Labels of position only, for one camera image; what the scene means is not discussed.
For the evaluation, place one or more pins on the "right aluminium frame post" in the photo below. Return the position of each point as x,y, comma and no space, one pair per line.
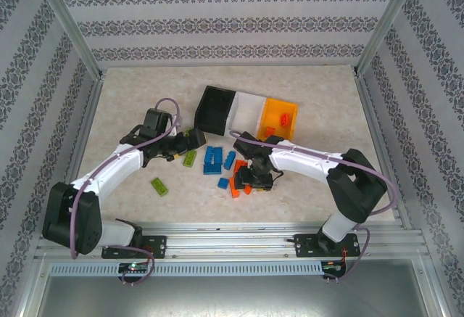
388,19

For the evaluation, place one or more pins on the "left aluminium frame post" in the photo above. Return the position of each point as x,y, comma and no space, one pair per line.
65,19

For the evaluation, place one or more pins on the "left aluminium side rail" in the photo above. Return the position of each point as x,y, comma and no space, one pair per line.
81,143

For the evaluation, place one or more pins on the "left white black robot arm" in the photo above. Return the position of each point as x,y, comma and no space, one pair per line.
119,162

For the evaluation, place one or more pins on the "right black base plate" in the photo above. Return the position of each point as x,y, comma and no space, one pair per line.
306,246

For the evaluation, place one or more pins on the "green lego brick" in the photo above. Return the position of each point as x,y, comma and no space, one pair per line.
160,186
190,158
188,133

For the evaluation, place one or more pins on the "orange plastic container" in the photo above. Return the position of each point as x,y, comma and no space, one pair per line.
279,108

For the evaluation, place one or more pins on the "black plastic container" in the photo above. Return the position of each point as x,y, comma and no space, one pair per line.
214,112

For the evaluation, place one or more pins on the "small blue lego brick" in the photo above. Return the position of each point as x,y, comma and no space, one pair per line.
223,183

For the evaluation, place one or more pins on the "aluminium mounting rail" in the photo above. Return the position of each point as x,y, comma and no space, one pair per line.
232,239

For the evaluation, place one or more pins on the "white plastic container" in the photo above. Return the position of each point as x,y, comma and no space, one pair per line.
246,112

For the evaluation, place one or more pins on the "aluminium side rail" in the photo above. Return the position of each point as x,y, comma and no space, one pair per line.
81,143
384,150

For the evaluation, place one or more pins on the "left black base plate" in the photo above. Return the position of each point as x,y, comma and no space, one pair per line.
156,246

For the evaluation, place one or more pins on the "left circuit board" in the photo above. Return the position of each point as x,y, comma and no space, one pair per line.
133,267

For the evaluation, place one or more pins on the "aluminium frame post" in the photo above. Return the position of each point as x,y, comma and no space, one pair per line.
388,19
65,19

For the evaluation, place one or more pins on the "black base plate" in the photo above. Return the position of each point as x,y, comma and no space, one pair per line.
306,246
156,246

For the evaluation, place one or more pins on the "circuit board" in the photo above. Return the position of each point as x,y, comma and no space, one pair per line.
332,265
133,267

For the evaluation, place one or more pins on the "right aluminium side rail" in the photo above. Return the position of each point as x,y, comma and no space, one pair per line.
384,150

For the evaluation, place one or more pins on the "right circuit board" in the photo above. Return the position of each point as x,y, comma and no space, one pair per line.
332,265

